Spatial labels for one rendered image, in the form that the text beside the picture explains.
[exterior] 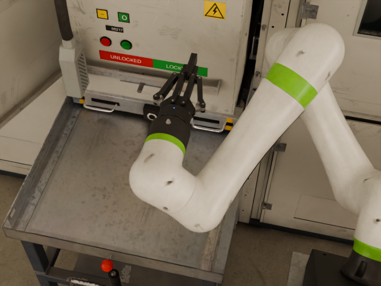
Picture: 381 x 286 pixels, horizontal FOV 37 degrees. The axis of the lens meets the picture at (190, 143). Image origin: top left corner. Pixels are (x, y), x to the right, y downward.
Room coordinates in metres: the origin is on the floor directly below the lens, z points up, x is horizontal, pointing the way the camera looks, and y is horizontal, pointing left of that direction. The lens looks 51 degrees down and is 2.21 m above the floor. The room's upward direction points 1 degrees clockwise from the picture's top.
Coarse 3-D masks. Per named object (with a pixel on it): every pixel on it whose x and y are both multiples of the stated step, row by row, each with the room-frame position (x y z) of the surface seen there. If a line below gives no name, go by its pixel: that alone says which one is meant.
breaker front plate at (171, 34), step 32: (96, 0) 1.22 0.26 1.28; (128, 0) 1.20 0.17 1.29; (160, 0) 1.18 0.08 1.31; (192, 0) 1.17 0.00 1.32; (224, 0) 1.15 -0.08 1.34; (96, 32) 1.22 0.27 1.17; (128, 32) 1.20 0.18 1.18; (160, 32) 1.19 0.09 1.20; (192, 32) 1.17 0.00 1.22; (224, 32) 1.15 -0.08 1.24; (96, 64) 1.23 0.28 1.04; (128, 64) 1.21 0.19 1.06; (224, 64) 1.15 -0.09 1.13; (192, 96) 1.17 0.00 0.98; (224, 96) 1.15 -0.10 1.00
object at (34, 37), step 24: (0, 0) 1.26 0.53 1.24; (24, 0) 1.35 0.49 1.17; (48, 0) 1.42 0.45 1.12; (0, 24) 1.26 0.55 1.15; (24, 24) 1.33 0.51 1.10; (48, 24) 1.41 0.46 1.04; (0, 48) 1.24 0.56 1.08; (24, 48) 1.31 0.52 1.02; (48, 48) 1.39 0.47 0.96; (0, 72) 1.22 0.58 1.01; (24, 72) 1.29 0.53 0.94; (48, 72) 1.37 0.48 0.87; (0, 96) 1.20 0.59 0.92; (24, 96) 1.27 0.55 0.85; (0, 120) 1.17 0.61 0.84
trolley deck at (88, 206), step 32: (96, 128) 1.14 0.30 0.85; (128, 128) 1.15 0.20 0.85; (192, 128) 1.15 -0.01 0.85; (64, 160) 1.02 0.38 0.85; (96, 160) 1.02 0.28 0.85; (128, 160) 1.02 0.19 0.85; (192, 160) 1.03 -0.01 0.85; (64, 192) 0.90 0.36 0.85; (96, 192) 0.90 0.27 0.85; (128, 192) 0.90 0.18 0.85; (32, 224) 0.79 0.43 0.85; (64, 224) 0.80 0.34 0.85; (96, 224) 0.80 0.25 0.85; (128, 224) 0.80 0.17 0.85; (160, 224) 0.80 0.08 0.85; (224, 224) 0.81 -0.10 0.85; (128, 256) 0.71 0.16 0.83; (160, 256) 0.70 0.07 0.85; (192, 256) 0.71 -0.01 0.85; (224, 256) 0.71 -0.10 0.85
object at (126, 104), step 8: (96, 96) 1.22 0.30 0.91; (104, 96) 1.21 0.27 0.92; (112, 96) 1.21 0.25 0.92; (120, 96) 1.21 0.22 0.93; (128, 96) 1.21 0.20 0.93; (96, 104) 1.22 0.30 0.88; (104, 104) 1.21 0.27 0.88; (112, 104) 1.21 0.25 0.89; (120, 104) 1.20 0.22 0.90; (128, 104) 1.20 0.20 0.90; (136, 104) 1.19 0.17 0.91; (144, 104) 1.18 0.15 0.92; (152, 104) 1.18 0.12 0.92; (136, 112) 1.19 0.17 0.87; (200, 112) 1.15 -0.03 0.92; (208, 112) 1.15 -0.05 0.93; (216, 112) 1.15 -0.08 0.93; (240, 112) 1.15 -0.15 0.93; (200, 120) 1.15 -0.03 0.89; (208, 120) 1.14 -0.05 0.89; (216, 120) 1.14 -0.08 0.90; (232, 120) 1.13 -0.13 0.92
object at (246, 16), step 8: (248, 0) 1.22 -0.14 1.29; (248, 8) 1.25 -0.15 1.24; (256, 8) 1.58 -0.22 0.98; (248, 16) 1.28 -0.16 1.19; (248, 24) 1.31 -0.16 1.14; (248, 32) 1.34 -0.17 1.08; (240, 40) 1.14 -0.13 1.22; (248, 40) 1.41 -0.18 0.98; (240, 48) 1.15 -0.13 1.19; (248, 48) 1.42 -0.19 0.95; (240, 56) 1.17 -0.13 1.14; (240, 64) 1.20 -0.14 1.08; (240, 72) 1.23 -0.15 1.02; (240, 80) 1.26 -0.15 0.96; (232, 112) 1.14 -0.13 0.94
